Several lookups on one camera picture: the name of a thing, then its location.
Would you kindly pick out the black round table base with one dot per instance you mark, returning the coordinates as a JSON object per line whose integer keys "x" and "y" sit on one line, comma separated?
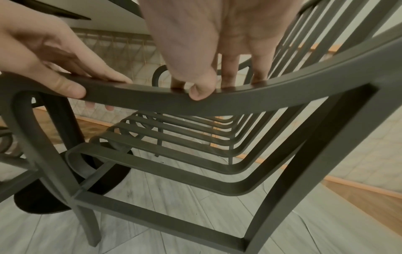
{"x": 40, "y": 201}

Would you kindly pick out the person's left hand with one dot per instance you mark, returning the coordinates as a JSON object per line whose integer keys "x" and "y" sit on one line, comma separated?
{"x": 31, "y": 44}

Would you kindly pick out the person's right hand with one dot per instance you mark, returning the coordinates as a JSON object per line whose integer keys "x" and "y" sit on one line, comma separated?
{"x": 213, "y": 29}

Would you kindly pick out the dark grey metal slatted chair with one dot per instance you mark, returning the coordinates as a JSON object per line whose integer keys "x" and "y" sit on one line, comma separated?
{"x": 282, "y": 94}
{"x": 156, "y": 74}
{"x": 15, "y": 161}

